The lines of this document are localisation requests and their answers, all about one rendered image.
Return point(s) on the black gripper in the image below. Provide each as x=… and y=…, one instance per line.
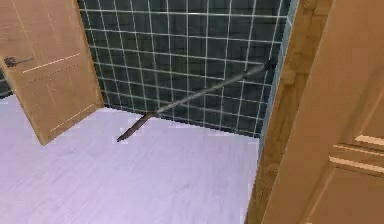
x=270, y=64

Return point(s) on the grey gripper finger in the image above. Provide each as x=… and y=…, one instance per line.
x=186, y=98

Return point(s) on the light wooden panelled door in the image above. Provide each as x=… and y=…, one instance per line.
x=333, y=126

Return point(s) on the light wooden room door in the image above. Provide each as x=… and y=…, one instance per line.
x=56, y=80

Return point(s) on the brown wooden door frame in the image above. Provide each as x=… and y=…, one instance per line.
x=290, y=100

